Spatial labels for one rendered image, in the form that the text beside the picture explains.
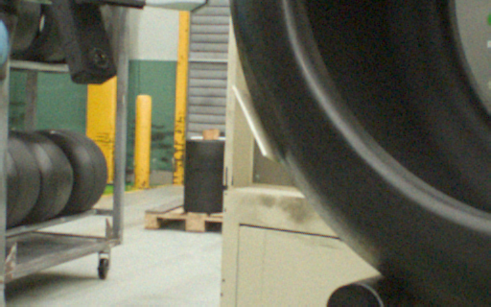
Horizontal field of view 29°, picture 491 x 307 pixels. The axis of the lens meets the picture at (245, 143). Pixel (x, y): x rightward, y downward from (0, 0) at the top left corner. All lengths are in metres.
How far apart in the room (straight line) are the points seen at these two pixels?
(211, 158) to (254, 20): 6.39
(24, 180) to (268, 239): 2.93
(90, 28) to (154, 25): 9.84
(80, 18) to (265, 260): 0.67
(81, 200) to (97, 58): 4.12
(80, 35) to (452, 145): 0.38
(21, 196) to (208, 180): 2.94
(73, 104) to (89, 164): 6.27
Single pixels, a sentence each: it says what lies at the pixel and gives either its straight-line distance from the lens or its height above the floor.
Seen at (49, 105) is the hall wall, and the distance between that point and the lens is 11.48.
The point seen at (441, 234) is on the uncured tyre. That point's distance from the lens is 0.63.
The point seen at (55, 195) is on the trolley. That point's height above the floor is 0.53.
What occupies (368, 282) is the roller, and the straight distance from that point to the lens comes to 0.70.
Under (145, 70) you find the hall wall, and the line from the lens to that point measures 10.85.
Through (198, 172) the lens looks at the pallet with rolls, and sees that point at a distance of 7.11.
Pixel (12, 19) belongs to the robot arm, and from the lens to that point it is 1.09.
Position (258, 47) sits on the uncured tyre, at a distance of 0.71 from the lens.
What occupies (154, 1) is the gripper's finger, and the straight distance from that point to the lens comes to 0.90.
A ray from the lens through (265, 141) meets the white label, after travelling 0.72.
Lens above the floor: 1.06
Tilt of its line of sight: 3 degrees down
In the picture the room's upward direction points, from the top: 2 degrees clockwise
